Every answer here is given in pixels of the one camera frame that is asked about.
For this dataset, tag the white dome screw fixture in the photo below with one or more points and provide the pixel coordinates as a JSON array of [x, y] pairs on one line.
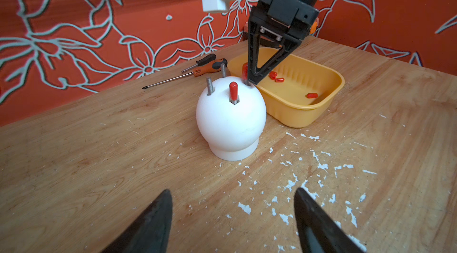
[[232, 131]]

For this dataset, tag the yellow plastic tray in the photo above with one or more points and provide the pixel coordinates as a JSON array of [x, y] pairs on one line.
[[287, 101]]

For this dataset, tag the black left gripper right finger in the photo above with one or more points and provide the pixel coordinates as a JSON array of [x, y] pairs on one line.
[[317, 232]]

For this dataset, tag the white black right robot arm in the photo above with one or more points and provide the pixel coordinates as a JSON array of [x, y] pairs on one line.
[[257, 73]]

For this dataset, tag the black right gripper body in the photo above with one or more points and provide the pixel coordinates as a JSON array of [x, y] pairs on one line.
[[282, 21]]

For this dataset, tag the metal screw back left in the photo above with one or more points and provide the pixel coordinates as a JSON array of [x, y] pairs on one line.
[[210, 87]]

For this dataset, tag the small black screwdriver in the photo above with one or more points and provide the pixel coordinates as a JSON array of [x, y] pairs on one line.
[[209, 58]]

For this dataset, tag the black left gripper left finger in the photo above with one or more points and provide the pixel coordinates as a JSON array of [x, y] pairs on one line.
[[150, 232]]

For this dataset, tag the metal screw back right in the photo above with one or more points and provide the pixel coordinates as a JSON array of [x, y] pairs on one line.
[[223, 71]]

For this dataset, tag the red screw protection sleeve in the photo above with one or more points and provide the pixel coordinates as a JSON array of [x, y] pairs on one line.
[[233, 89]]

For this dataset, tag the orange plastic tool case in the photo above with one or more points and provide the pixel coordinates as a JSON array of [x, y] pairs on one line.
[[314, 26]]

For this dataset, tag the orange handled long screwdriver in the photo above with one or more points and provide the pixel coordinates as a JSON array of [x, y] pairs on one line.
[[212, 67]]

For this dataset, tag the metal screw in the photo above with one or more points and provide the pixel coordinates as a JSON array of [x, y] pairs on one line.
[[223, 71], [210, 87]]

